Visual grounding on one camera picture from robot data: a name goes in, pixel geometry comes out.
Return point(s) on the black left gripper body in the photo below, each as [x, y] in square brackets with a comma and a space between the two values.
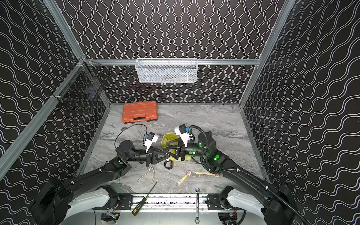
[149, 156]

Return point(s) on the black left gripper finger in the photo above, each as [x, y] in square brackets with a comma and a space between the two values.
[160, 153]
[161, 161]

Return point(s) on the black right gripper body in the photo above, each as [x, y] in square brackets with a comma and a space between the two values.
[182, 153]

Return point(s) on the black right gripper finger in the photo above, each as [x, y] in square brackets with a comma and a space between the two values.
[171, 141]
[173, 156]

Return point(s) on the yellow green white towel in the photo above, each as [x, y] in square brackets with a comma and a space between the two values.
[172, 149]

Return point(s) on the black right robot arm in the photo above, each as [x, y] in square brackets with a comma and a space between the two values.
[276, 205]

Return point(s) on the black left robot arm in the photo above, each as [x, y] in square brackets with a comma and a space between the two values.
[51, 204]

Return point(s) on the red plastic tool case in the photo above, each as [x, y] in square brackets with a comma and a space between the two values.
[140, 112]

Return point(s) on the black yellow screwdriver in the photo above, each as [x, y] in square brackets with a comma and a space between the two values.
[140, 204]

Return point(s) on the silver combination wrench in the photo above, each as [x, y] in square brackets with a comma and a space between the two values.
[197, 219]

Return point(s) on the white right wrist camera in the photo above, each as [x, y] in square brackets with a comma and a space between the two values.
[185, 133]

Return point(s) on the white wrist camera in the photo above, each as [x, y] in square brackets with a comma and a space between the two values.
[150, 139]
[185, 133]

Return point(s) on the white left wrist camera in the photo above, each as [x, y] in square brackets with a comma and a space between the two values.
[150, 139]

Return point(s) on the yellow strap red dial watch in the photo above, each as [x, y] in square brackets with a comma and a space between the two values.
[180, 181]

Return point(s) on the black wire basket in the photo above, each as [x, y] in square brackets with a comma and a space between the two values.
[83, 93]

